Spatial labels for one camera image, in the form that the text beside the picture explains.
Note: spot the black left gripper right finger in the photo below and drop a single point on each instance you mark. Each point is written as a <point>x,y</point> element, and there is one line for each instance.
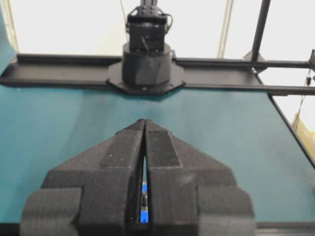
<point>191,193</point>

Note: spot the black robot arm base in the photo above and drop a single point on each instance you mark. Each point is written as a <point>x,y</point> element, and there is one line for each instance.
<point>146,67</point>

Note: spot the blue gear on plate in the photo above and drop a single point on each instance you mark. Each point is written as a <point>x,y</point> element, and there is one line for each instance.
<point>144,213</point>

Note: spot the black aluminium frame rail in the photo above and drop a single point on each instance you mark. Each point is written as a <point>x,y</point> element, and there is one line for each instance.
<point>89,72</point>

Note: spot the black vertical frame post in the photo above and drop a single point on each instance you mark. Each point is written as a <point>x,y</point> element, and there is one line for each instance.
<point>254,55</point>

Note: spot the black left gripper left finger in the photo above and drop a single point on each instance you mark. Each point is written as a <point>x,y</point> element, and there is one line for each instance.
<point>95,193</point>

